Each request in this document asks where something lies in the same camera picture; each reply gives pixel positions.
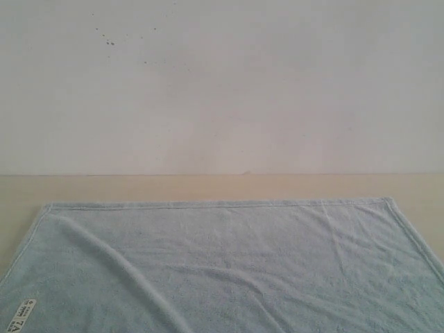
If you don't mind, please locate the light blue terry towel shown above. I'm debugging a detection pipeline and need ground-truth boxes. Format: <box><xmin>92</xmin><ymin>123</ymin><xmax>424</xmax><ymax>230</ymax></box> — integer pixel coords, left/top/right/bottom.
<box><xmin>1</xmin><ymin>198</ymin><xmax>443</xmax><ymax>332</ymax></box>

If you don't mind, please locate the white towel care label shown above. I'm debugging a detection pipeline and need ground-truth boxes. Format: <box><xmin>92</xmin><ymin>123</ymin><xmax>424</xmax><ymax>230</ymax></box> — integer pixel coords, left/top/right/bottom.
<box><xmin>6</xmin><ymin>298</ymin><xmax>37</xmax><ymax>333</ymax></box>

